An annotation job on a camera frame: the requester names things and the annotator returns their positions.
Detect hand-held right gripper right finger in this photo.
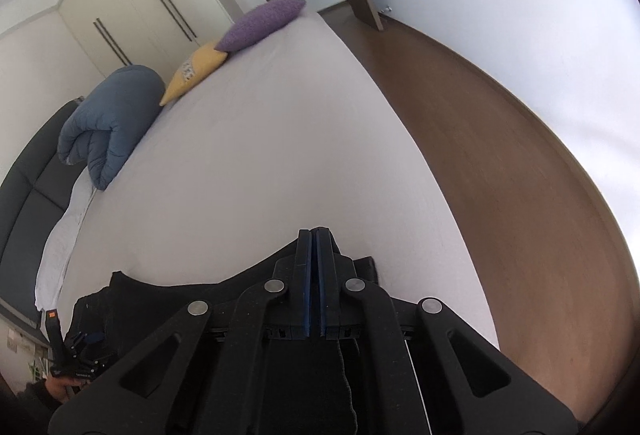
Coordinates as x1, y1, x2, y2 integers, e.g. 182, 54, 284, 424
312, 228, 580, 435

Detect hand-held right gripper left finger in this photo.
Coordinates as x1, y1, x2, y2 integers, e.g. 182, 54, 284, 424
48, 229, 312, 435

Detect black pants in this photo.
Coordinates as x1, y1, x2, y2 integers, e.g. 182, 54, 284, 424
65, 239, 418, 435

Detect person's left hand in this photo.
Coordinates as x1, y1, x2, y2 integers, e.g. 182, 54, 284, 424
45, 374, 87, 402

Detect white pillow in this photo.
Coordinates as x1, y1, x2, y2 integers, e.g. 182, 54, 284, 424
34, 172, 97, 311

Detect dark grey headboard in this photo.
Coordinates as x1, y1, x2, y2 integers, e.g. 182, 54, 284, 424
0, 99, 87, 323

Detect bed with white sheet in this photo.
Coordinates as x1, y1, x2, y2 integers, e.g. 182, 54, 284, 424
55, 7, 502, 351

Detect blue rolled duvet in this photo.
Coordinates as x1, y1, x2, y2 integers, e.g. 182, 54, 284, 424
57, 65, 167, 192

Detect yellow cushion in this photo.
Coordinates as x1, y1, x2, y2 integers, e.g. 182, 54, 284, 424
159, 41, 230, 107

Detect purple cushion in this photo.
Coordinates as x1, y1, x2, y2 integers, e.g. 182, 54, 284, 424
215, 0, 307, 54

